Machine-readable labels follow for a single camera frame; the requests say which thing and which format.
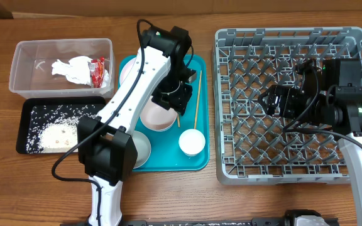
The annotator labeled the white bowl with food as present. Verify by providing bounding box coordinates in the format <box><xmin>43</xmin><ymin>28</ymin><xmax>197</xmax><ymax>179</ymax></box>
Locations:
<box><xmin>140</xmin><ymin>97</ymin><xmax>177</xmax><ymax>132</ymax></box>

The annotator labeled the small white cup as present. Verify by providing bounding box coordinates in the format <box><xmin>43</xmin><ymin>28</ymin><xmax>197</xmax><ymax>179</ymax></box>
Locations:
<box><xmin>178</xmin><ymin>129</ymin><xmax>206</xmax><ymax>156</ymax></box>

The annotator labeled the large white plate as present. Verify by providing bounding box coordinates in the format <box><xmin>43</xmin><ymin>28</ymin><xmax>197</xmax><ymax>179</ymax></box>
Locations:
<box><xmin>119</xmin><ymin>57</ymin><xmax>136</xmax><ymax>85</ymax></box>

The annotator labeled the grey shallow bowl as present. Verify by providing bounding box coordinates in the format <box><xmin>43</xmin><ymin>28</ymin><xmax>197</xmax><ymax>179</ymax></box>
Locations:
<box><xmin>133</xmin><ymin>131</ymin><xmax>151</xmax><ymax>169</ymax></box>

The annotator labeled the white napkin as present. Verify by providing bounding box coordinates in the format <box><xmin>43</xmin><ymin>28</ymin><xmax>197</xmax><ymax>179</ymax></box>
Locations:
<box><xmin>52</xmin><ymin>56</ymin><xmax>92</xmax><ymax>87</ymax></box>

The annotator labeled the red snack wrapper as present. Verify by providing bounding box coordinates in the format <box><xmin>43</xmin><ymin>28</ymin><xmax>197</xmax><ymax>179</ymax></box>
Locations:
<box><xmin>88</xmin><ymin>57</ymin><xmax>105</xmax><ymax>88</ymax></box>

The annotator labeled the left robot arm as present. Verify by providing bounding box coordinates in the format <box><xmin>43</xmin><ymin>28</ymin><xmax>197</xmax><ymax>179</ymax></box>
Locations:
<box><xmin>77</xmin><ymin>26</ymin><xmax>195</xmax><ymax>225</ymax></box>

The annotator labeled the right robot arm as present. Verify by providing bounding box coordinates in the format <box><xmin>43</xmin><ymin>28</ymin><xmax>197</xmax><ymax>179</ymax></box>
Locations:
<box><xmin>258</xmin><ymin>58</ymin><xmax>362</xmax><ymax>225</ymax></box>

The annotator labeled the grey dishwasher rack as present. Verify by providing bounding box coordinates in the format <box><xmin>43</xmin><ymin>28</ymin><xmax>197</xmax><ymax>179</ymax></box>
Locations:
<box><xmin>212</xmin><ymin>26</ymin><xmax>362</xmax><ymax>185</ymax></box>

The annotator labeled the clear plastic waste bin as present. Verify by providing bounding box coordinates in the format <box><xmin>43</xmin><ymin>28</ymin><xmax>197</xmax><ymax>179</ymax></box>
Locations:
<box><xmin>9</xmin><ymin>38</ymin><xmax>115</xmax><ymax>99</ymax></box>

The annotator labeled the teal serving tray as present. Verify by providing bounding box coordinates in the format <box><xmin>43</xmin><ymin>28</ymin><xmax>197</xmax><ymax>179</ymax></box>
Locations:
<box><xmin>134</xmin><ymin>55</ymin><xmax>210</xmax><ymax>172</ymax></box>

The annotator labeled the spilled rice pile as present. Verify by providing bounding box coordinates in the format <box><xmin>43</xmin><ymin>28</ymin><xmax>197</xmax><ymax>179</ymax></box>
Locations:
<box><xmin>25</xmin><ymin>104</ymin><xmax>104</xmax><ymax>154</ymax></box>

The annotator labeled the black rectangular tray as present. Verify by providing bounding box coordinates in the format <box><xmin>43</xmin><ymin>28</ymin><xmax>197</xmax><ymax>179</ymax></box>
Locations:
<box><xmin>16</xmin><ymin>97</ymin><xmax>106</xmax><ymax>154</ymax></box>

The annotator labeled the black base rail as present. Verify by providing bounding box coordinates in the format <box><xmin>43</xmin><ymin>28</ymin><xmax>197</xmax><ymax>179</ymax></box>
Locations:
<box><xmin>60</xmin><ymin>209</ymin><xmax>339</xmax><ymax>226</ymax></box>

